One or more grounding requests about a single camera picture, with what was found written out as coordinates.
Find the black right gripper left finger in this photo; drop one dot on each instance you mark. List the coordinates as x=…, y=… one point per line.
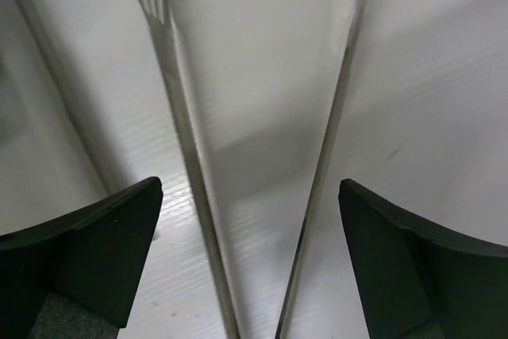
x=76, y=276

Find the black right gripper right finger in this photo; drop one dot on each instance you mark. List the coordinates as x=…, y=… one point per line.
x=419, y=279

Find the metal serving tongs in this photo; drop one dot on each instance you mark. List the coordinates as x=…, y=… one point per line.
x=160, y=25

